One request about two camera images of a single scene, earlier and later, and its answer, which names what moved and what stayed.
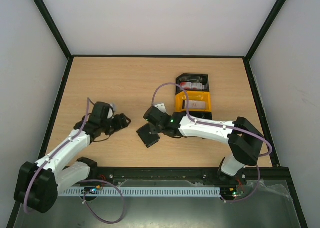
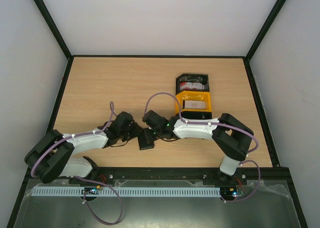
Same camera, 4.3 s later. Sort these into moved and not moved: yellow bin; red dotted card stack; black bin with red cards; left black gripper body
Moved: left black gripper body
Not moved: yellow bin; black bin with red cards; red dotted card stack
